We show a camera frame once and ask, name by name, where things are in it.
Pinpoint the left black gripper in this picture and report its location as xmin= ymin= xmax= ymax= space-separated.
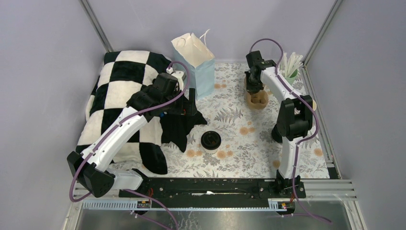
xmin=162 ymin=87 xmax=197 ymax=115

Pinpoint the brown cardboard cup carrier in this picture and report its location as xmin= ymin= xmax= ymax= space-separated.
xmin=244 ymin=90 xmax=269 ymax=110

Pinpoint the black plastic cup lid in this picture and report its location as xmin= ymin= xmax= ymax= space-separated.
xmin=201 ymin=131 xmax=222 ymax=150

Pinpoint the white paper coffee cup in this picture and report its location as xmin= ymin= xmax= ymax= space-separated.
xmin=203 ymin=148 xmax=219 ymax=154

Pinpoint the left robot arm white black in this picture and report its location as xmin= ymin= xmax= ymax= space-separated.
xmin=67 ymin=71 xmax=197 ymax=202

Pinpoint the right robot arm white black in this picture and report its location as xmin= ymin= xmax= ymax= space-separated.
xmin=245 ymin=51 xmax=313 ymax=197

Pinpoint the green straw holder cup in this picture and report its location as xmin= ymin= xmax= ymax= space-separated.
xmin=285 ymin=69 xmax=300 ymax=85

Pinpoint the white wrapped straws bundle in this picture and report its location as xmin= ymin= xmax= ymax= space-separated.
xmin=279 ymin=52 xmax=304 ymax=77

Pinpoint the black t-shirt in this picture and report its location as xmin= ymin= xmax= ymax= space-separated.
xmin=160 ymin=111 xmax=208 ymax=152

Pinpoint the light blue paper bag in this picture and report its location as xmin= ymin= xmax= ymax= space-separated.
xmin=171 ymin=30 xmax=215 ymax=100

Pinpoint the stack of white paper cups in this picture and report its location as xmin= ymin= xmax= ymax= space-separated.
xmin=312 ymin=100 xmax=317 ymax=111

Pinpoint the black white checkered blanket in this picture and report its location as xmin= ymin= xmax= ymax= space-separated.
xmin=75 ymin=50 xmax=171 ymax=175

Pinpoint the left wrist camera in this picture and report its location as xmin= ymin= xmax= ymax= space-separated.
xmin=171 ymin=70 xmax=186 ymax=91

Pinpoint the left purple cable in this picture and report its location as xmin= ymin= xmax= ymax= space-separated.
xmin=68 ymin=61 xmax=191 ymax=230

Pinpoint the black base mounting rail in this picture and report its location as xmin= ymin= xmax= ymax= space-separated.
xmin=137 ymin=177 xmax=294 ymax=208

